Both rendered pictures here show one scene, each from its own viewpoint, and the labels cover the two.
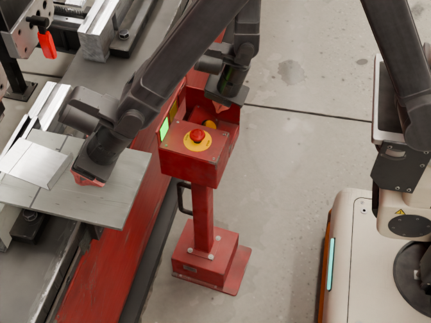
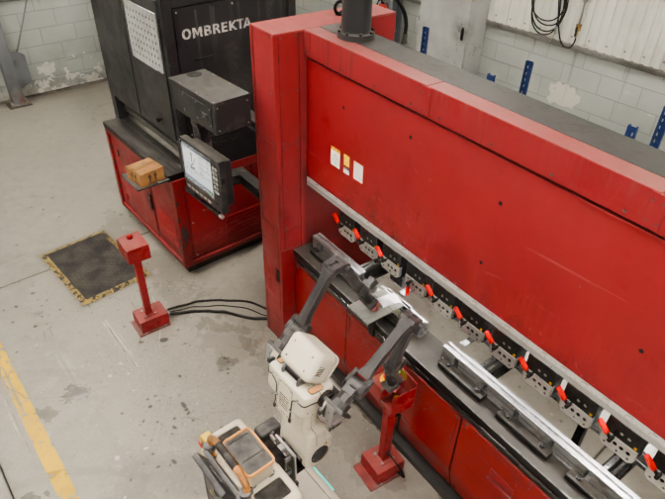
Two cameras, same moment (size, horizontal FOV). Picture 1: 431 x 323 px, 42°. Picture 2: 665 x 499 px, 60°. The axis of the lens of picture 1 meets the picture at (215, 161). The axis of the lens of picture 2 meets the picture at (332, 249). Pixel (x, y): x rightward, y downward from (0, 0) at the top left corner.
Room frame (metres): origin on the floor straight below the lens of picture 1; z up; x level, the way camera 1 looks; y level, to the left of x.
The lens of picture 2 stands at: (1.95, -1.80, 3.23)
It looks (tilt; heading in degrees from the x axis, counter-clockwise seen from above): 37 degrees down; 128
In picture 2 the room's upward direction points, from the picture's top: 2 degrees clockwise
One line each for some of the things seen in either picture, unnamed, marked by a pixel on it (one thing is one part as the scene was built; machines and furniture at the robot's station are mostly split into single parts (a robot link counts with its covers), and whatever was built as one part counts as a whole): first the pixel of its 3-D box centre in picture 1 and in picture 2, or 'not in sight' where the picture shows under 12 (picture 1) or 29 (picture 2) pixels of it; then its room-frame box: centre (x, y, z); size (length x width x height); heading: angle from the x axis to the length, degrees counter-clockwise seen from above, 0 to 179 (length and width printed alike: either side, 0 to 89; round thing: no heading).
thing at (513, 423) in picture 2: not in sight; (522, 433); (1.62, 0.12, 0.89); 0.30 x 0.05 x 0.03; 166
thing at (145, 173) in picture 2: not in sight; (143, 170); (-1.54, 0.30, 1.04); 0.30 x 0.26 x 0.12; 169
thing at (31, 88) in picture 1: (20, 88); not in sight; (1.80, 0.90, 0.01); 0.12 x 0.12 x 0.03; 76
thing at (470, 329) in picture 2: not in sight; (477, 320); (1.22, 0.28, 1.26); 0.15 x 0.09 x 0.17; 166
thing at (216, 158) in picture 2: not in sight; (209, 172); (-0.63, 0.20, 1.42); 0.45 x 0.12 x 0.36; 170
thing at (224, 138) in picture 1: (200, 133); (392, 387); (0.94, 0.04, 0.75); 0.20 x 0.16 x 0.18; 161
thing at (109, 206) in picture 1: (74, 176); (375, 306); (0.63, 0.28, 1.00); 0.26 x 0.18 x 0.01; 76
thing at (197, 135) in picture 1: (197, 137); not in sight; (0.89, 0.05, 0.79); 0.04 x 0.04 x 0.04
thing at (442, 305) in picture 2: not in sight; (447, 298); (1.03, 0.33, 1.26); 0.15 x 0.09 x 0.17; 166
